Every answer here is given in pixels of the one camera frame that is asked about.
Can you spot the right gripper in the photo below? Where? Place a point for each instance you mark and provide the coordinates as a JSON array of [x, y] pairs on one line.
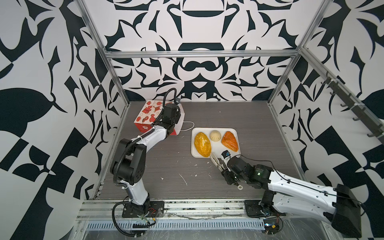
[[226, 176]]

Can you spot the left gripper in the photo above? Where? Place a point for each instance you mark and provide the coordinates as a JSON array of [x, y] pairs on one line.
[[177, 117]]

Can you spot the yellow oval fake bread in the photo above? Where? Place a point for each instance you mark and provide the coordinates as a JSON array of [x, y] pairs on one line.
[[203, 144]]

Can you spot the red white paper bag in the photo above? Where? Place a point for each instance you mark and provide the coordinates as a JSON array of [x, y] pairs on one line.
[[151, 110]]

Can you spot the white steamed bun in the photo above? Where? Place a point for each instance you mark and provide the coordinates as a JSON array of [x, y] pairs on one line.
[[215, 136]]

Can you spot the orange croissant fake bread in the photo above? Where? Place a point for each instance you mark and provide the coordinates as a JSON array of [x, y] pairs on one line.
[[230, 142]]

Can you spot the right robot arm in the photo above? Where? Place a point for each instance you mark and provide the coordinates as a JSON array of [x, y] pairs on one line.
[[283, 195]]

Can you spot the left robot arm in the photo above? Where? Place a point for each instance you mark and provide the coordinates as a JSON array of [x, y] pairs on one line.
[[129, 161]]

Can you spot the white plastic tray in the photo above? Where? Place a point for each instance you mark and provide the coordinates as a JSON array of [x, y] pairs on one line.
[[217, 147]]

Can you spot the small green circuit board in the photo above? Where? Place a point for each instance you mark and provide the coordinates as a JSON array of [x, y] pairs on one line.
[[272, 226]]

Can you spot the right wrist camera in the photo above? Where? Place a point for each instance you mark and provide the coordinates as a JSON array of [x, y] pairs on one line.
[[226, 155]]

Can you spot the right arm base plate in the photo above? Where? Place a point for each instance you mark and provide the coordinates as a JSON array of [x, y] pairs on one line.
[[261, 209]]

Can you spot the white slotted cable duct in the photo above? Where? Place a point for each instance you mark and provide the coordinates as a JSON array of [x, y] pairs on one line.
[[169, 225]]

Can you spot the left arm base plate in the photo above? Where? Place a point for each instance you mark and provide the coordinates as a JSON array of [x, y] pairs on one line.
[[151, 209]]

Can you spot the grey wall hook rail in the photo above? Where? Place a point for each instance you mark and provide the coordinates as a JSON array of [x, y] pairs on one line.
[[352, 103]]

